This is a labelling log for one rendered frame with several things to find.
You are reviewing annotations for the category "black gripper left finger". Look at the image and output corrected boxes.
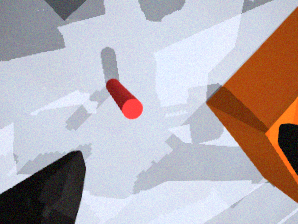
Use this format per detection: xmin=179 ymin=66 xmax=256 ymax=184
xmin=0 ymin=151 xmax=86 ymax=224

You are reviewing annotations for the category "red peg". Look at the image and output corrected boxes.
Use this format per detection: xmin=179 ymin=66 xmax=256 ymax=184
xmin=106 ymin=79 xmax=142 ymax=119

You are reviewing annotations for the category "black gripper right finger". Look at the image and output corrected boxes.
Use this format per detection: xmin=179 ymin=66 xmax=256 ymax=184
xmin=277 ymin=123 xmax=298 ymax=176

